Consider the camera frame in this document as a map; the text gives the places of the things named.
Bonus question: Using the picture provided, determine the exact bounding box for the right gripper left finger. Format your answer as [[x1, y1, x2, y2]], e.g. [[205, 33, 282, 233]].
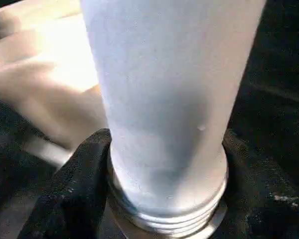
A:
[[16, 128, 112, 239]]

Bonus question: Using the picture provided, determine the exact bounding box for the black table mat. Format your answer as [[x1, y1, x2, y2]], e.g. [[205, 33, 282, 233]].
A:
[[0, 0, 299, 239]]

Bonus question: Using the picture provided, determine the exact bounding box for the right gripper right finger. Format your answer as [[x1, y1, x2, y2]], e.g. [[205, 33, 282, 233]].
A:
[[213, 129, 299, 239]]

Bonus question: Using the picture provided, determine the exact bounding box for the white plastic table leg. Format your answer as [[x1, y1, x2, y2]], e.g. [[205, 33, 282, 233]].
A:
[[81, 0, 267, 234]]

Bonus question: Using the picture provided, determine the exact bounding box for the white plastic table top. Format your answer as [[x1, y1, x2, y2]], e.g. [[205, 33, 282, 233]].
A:
[[0, 0, 229, 239]]

